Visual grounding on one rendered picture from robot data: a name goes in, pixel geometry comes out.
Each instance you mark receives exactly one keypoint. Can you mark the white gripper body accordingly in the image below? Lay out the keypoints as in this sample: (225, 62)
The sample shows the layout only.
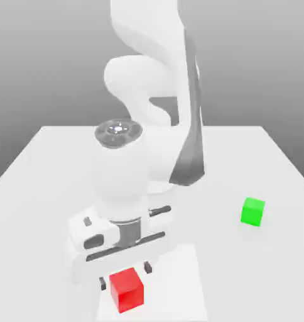
(121, 261)

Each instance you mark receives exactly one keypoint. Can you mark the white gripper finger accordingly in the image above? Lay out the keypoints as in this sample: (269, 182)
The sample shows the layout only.
(147, 267)
(102, 283)

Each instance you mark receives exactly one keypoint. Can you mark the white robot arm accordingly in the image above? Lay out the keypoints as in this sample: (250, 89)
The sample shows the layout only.
(121, 171)

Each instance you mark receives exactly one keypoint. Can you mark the small red cube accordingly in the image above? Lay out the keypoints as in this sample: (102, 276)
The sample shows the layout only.
(128, 291)

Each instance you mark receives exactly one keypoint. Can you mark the small green cube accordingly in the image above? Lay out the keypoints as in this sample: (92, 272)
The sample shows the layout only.
(252, 212)

